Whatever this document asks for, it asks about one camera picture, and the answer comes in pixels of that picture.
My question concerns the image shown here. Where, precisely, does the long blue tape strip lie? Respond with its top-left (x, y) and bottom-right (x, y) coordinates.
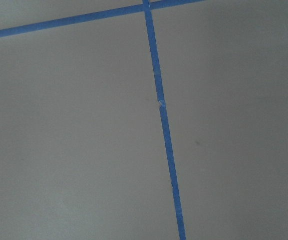
top-left (142, 0), bottom-right (186, 240)

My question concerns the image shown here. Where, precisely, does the crossing blue tape strip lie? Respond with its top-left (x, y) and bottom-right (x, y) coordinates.
top-left (0, 0), bottom-right (196, 38)

